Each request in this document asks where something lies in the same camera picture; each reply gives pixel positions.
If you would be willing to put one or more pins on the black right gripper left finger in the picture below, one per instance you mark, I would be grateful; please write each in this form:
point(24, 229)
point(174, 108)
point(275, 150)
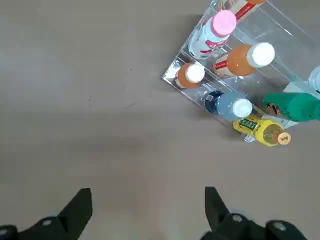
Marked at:
point(62, 225)

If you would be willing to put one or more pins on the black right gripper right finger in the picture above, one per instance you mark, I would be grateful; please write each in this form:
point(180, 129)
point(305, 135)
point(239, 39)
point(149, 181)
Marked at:
point(225, 225)

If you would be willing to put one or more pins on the blue drink bottle white cap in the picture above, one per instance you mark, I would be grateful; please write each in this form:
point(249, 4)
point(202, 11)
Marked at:
point(230, 106)

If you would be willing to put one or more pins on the orange drink bottle white cap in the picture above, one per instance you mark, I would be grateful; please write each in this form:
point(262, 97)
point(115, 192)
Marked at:
point(240, 61)
point(190, 75)

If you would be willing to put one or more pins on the clear acrylic drinks tray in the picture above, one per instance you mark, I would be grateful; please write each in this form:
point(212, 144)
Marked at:
point(172, 70)

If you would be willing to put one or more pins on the small yellow bottle orange cap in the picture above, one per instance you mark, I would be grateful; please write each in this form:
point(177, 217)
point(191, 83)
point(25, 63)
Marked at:
point(265, 130)

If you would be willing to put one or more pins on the green bottle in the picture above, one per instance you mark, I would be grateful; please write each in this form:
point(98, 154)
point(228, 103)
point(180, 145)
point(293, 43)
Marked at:
point(295, 107)

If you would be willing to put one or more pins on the white bottle pink cap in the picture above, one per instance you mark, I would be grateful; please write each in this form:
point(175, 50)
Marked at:
point(220, 22)

